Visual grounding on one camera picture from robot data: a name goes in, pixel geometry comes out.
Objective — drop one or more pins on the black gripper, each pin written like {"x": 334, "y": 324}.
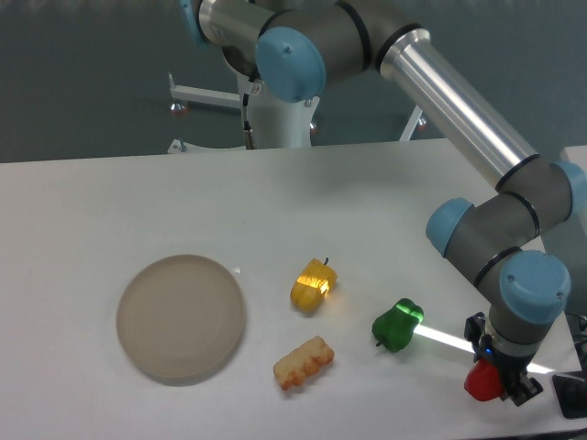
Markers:
{"x": 510, "y": 358}

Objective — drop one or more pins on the red toy pepper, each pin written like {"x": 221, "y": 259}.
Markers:
{"x": 483, "y": 382}

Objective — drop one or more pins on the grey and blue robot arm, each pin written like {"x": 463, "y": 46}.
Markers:
{"x": 286, "y": 53}

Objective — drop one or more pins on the green toy pepper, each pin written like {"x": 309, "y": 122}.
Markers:
{"x": 394, "y": 329}

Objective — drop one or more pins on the yellow toy pepper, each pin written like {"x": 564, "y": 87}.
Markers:
{"x": 312, "y": 285}

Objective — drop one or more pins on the black device at table edge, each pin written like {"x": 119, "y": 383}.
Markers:
{"x": 570, "y": 388}

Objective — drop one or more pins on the orange toy corn piece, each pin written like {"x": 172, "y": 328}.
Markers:
{"x": 303, "y": 362}

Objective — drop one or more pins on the beige round plate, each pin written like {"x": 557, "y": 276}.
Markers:
{"x": 180, "y": 319}

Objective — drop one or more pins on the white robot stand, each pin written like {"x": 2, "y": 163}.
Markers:
{"x": 351, "y": 113}

